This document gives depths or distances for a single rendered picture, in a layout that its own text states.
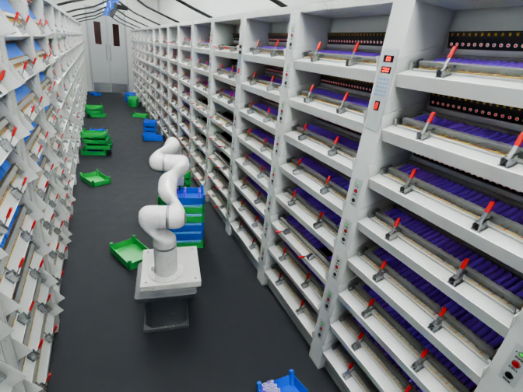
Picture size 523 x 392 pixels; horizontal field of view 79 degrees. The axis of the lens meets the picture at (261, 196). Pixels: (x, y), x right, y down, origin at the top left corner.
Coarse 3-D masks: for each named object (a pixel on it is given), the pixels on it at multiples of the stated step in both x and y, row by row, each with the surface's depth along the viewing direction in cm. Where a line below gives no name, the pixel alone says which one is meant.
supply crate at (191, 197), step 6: (180, 192) 257; (186, 192) 258; (192, 192) 259; (180, 198) 238; (186, 198) 239; (192, 198) 240; (198, 198) 241; (204, 198) 242; (186, 204) 241; (192, 204) 242; (198, 204) 243; (204, 204) 244
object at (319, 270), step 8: (272, 216) 203; (280, 216) 204; (288, 216) 207; (272, 224) 204; (280, 224) 202; (288, 240) 187; (296, 240) 186; (296, 248) 180; (304, 248) 179; (312, 264) 167; (320, 264) 166; (320, 272) 162
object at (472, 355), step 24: (360, 264) 137; (384, 264) 126; (384, 288) 124; (408, 288) 121; (432, 288) 118; (408, 312) 114; (432, 312) 112; (456, 312) 109; (432, 336) 106; (456, 336) 103; (480, 336) 101; (456, 360) 99; (480, 360) 96
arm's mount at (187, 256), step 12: (144, 252) 192; (180, 252) 195; (192, 252) 197; (144, 264) 182; (192, 264) 187; (144, 276) 174; (192, 276) 178; (144, 288) 168; (156, 288) 170; (168, 288) 172; (180, 288) 174
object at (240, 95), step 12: (240, 24) 222; (252, 24) 217; (264, 24) 220; (240, 36) 223; (252, 36) 220; (264, 36) 224; (264, 72) 235; (240, 84) 231; (240, 96) 235; (252, 96) 239; (240, 120) 242; (240, 144) 251; (228, 192) 274; (228, 216) 279; (228, 228) 282
